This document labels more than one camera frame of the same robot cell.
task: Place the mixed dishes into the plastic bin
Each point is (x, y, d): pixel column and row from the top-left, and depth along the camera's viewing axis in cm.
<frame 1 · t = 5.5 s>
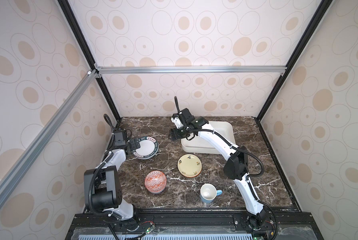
left hand: (133, 139, 92), fingers open
right hand: (172, 135, 89), fingers open
yellow plate: (189, 166, 94), on the table
red patterned bowl: (155, 182, 85), point 4 cm above the table
blue mug: (208, 193, 83), point 2 cm above the table

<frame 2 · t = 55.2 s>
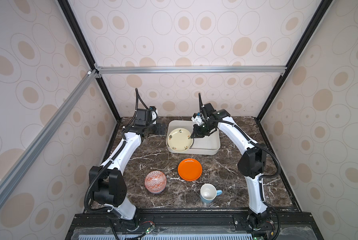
left hand: (163, 123, 84), fingers open
right hand: (191, 136, 88), fingers closed
yellow plate: (179, 139, 91), point 14 cm above the table
orange plate: (190, 169, 92), point 2 cm above the table
the other named things where they were.

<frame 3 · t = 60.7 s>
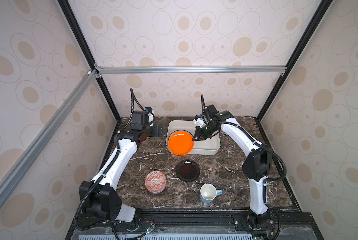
left hand: (159, 123, 80), fingers open
right hand: (193, 138, 86), fingers closed
orange plate: (179, 141, 88), point 17 cm above the table
black plate: (188, 170, 92), point 2 cm above the table
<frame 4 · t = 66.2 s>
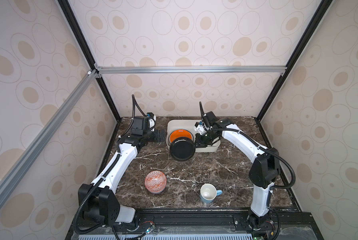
left hand: (163, 130, 80), fingers open
right hand: (193, 146, 85), fingers closed
black plate: (182, 148, 86), point 16 cm above the table
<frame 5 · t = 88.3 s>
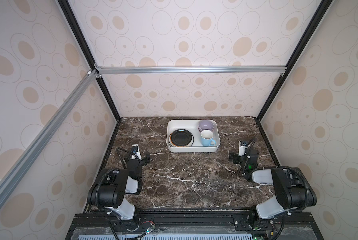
left hand: (142, 146, 89), fingers open
right hand: (238, 149, 95), fingers open
blue mug: (206, 136, 103), point 7 cm above the table
black plate: (181, 138, 105), point 4 cm above the table
lilac bowl: (205, 124, 109), point 7 cm above the table
